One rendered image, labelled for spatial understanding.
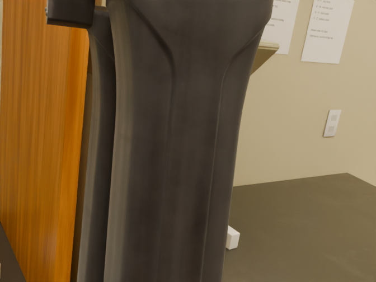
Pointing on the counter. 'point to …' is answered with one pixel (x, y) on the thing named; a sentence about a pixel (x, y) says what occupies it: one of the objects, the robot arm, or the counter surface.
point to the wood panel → (40, 137)
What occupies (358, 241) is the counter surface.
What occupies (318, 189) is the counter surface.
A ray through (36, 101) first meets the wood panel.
